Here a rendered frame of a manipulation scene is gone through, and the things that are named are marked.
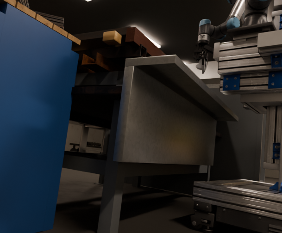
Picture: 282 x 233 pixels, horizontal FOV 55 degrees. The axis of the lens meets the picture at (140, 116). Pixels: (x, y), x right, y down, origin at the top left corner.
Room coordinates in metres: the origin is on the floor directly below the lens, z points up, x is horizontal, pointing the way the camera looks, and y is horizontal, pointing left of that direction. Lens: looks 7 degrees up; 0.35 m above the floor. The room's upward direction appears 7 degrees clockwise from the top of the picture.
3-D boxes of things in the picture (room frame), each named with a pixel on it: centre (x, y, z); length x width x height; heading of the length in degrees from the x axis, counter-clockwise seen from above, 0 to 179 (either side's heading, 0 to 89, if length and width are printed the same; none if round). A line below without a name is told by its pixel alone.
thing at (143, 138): (1.52, -0.26, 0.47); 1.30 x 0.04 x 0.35; 150
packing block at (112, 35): (1.06, 0.16, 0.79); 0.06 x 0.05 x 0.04; 60
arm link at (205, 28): (1.69, -0.36, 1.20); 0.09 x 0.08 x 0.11; 113
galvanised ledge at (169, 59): (1.48, -0.33, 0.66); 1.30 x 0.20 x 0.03; 150
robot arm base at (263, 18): (1.37, -0.56, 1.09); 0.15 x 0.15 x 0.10
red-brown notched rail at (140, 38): (1.71, -0.32, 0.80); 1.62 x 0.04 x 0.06; 150
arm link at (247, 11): (1.36, -0.56, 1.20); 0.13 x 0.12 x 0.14; 168
